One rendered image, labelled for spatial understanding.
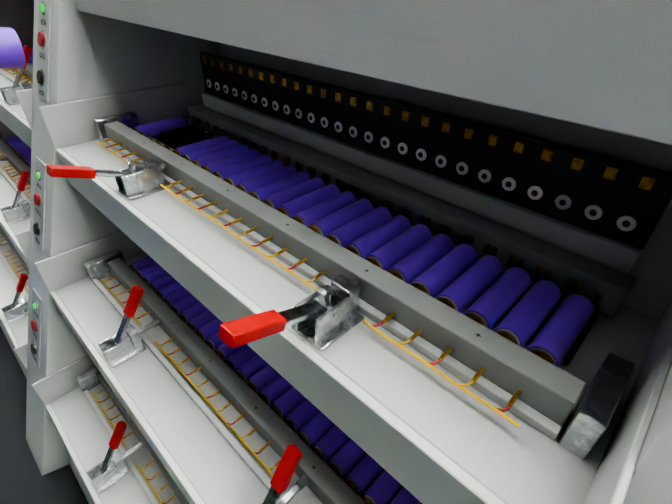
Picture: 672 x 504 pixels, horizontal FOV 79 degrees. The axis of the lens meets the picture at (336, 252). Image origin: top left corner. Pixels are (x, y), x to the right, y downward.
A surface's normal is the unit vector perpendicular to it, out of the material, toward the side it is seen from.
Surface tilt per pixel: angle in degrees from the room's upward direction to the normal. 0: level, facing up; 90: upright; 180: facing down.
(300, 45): 111
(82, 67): 90
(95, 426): 21
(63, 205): 90
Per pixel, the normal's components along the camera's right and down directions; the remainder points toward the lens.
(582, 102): -0.69, 0.40
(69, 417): 0.02, -0.82
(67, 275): 0.72, 0.41
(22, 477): 0.27, -0.91
